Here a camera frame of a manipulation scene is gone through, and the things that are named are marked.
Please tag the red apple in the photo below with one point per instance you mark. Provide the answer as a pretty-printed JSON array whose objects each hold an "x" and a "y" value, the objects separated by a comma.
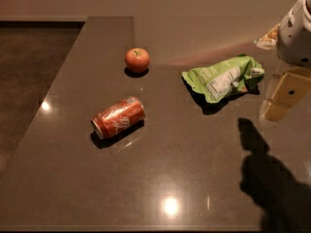
[{"x": 137, "y": 60}]

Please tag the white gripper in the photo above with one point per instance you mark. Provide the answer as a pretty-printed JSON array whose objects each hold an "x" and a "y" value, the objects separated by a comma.
[{"x": 295, "y": 38}]

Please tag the green chip bag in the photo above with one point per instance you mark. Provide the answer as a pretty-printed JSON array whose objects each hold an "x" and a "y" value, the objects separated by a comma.
[{"x": 240, "y": 74}]

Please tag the red coke can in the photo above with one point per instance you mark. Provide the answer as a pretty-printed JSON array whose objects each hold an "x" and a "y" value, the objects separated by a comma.
[{"x": 117, "y": 118}]

